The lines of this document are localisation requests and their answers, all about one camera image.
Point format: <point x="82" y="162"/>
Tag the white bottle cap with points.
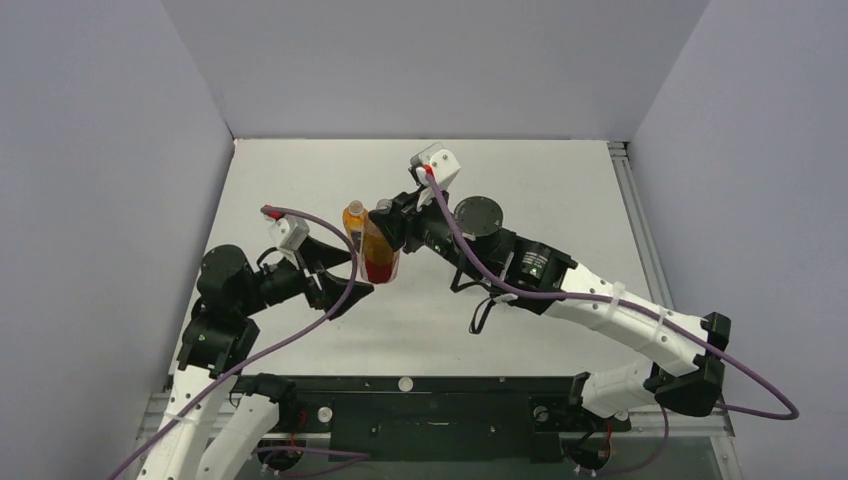
<point x="405" y="384"/>

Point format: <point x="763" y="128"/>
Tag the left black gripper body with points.
<point x="312" y="287"/>

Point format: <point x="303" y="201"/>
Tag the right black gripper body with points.
<point x="408" y="216"/>

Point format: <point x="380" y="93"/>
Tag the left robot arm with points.
<point x="215" y="346"/>

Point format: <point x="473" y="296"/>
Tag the aluminium rail frame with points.
<point x="577" y="196"/>

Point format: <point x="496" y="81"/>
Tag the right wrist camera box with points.
<point x="435" y="161"/>

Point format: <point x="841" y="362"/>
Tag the gold red label bottle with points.
<point x="378" y="261"/>

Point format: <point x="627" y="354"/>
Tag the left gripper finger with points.
<point x="343" y="293"/>
<point x="318" y="255"/>

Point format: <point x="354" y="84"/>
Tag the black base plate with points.
<point x="444" y="419"/>

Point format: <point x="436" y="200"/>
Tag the orange blue label bottle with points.
<point x="353" y="219"/>

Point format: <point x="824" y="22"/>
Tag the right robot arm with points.
<point x="680" y="369"/>

